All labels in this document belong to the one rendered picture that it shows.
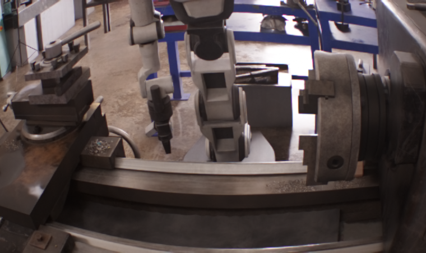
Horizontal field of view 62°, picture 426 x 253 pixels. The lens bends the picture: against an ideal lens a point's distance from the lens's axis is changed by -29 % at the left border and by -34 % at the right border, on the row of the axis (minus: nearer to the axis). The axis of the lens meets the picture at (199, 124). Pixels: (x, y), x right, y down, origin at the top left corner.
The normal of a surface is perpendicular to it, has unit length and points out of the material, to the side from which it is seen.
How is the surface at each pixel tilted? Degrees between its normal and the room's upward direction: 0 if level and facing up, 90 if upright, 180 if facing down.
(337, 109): 56
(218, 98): 32
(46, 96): 90
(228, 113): 108
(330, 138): 78
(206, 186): 0
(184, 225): 16
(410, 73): 42
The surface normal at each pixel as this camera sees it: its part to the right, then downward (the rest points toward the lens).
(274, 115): -0.16, 0.49
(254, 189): -0.11, -0.87
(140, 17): 0.11, 0.70
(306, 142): -0.23, 0.20
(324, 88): -0.22, -0.32
